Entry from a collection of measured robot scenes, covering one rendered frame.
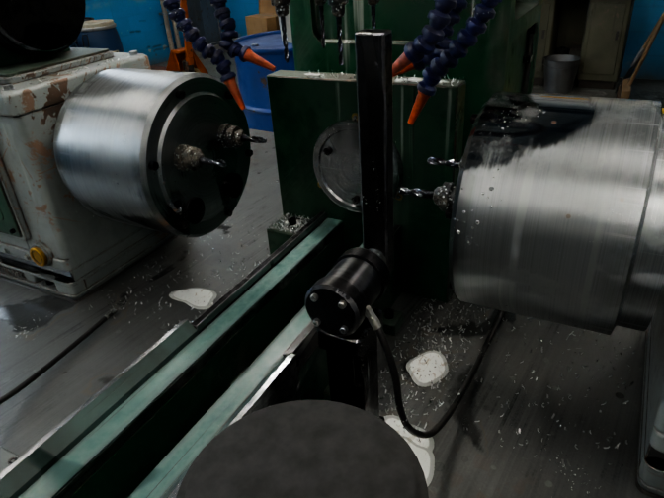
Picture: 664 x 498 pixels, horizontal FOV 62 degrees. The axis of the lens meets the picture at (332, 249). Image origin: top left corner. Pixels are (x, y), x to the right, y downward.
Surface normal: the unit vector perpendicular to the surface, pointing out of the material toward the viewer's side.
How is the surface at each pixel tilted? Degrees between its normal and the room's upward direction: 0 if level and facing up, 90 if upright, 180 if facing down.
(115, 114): 43
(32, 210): 89
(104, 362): 0
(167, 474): 0
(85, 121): 51
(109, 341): 0
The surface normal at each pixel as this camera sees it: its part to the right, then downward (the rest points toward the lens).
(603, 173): -0.38, -0.25
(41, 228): -0.47, 0.46
